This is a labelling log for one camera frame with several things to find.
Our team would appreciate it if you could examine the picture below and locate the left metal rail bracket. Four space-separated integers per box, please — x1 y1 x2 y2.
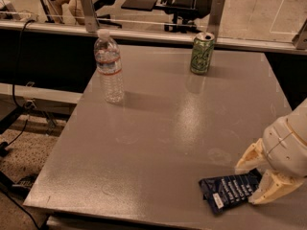
81 0 99 33

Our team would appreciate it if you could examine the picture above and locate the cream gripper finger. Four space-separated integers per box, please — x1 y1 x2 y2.
235 138 267 174
248 170 304 205

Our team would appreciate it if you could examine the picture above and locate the metal guard rail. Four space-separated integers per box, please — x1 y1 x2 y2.
0 18 307 56

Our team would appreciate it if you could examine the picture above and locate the right metal rail bracket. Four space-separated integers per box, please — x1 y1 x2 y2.
292 19 307 50

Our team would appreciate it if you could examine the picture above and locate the dark blue rxbar wrapper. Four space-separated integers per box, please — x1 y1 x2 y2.
199 169 262 215

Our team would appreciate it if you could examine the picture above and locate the middle metal rail bracket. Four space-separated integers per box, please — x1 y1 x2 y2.
206 0 225 38

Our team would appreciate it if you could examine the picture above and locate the metal rail bracket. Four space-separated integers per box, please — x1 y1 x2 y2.
292 19 307 50
81 0 99 33
206 0 225 38

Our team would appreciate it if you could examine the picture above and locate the black office chair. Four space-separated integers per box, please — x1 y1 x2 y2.
121 0 213 33

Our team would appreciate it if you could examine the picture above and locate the green soda can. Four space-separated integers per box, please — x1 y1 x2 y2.
190 33 215 75

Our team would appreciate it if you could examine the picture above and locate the white rounded gripper body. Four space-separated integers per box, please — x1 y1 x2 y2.
262 116 307 177

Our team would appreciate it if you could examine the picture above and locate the clear plastic water bottle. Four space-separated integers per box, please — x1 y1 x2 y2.
94 29 124 104

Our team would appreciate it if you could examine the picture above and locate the black power cable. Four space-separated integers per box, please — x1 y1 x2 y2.
0 18 35 149

